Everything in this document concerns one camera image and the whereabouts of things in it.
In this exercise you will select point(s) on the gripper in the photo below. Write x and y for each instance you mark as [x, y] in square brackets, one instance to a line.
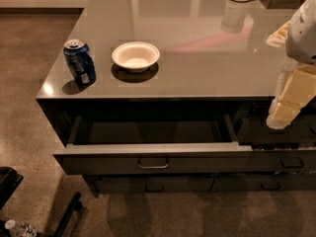
[302, 39]

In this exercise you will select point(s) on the grey top drawer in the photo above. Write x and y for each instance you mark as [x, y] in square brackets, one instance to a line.
[114, 147]

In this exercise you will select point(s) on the grey drawer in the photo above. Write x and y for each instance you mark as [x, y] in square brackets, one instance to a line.
[280, 150]
[114, 147]

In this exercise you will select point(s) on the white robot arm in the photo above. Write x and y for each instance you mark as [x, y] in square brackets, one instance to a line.
[300, 44]

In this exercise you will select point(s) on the right grey drawer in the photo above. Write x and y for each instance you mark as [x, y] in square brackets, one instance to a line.
[280, 150]

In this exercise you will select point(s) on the lower left drawer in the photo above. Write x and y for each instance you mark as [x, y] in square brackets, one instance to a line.
[158, 184]

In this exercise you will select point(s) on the snack bag on counter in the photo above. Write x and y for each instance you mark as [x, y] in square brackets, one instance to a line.
[278, 38]

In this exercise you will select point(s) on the grey kitchen counter cabinet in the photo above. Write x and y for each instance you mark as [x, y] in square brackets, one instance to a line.
[214, 62]

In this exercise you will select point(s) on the white paper bowl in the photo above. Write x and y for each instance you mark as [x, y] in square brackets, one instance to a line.
[135, 56]

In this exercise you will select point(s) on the blue soda can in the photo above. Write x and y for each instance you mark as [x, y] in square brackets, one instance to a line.
[79, 61]

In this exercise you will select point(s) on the black chair base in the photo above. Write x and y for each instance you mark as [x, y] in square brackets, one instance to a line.
[17, 204]

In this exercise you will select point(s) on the clear plastic water bottle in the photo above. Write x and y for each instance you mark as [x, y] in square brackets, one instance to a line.
[20, 229]

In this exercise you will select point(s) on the metal drawer handle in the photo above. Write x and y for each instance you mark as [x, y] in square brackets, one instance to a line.
[152, 163]

